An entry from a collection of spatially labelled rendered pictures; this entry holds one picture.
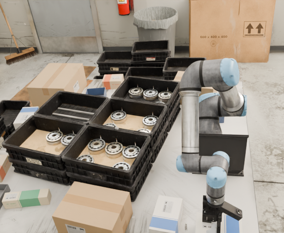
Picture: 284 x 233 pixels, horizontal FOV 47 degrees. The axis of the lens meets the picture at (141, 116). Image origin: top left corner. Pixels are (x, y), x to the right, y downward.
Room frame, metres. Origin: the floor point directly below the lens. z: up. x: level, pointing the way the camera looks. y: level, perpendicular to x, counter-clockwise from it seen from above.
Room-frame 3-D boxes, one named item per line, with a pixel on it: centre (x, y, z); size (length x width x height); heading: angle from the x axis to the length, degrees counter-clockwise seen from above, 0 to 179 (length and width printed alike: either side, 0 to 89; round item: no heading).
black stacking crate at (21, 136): (1.52, 0.57, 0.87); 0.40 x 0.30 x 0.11; 65
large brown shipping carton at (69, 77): (2.31, 0.63, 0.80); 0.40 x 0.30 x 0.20; 165
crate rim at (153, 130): (1.62, 0.08, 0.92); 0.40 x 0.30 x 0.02; 65
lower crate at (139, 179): (1.35, 0.20, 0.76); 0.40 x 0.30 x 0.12; 65
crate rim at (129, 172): (1.35, 0.20, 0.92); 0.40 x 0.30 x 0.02; 65
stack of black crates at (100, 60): (3.44, 0.21, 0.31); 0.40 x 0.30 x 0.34; 76
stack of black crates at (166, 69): (2.85, -0.47, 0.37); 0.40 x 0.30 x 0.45; 75
